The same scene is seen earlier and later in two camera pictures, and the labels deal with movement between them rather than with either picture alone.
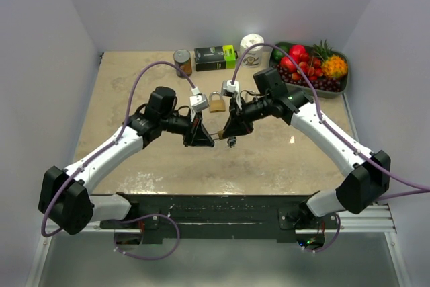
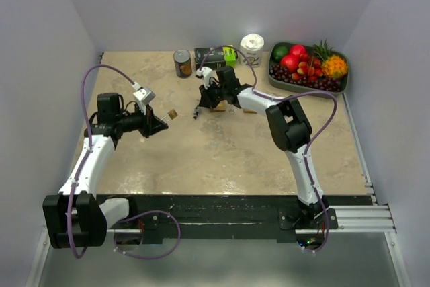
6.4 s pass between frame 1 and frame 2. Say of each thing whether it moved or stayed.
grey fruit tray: moved
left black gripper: moved
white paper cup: stayed
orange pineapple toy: stayed
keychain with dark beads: moved
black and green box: stayed
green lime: stayed
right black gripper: moved
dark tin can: stayed
